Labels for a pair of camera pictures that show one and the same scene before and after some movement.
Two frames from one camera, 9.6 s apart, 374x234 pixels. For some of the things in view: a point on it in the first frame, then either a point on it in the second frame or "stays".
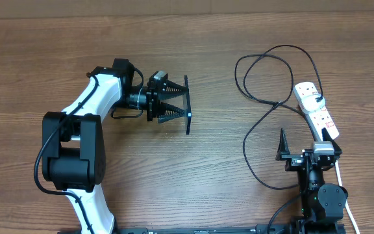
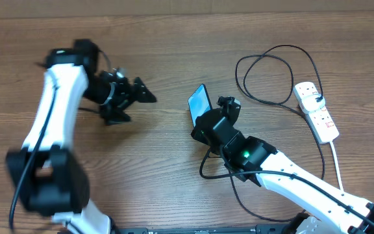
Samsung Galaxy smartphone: x=187 y=106 to x=199 y=103
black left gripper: x=155 y=95 to x=128 y=98
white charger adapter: x=309 y=103 stays
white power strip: x=319 y=119 stays
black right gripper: x=293 y=160 to x=199 y=135
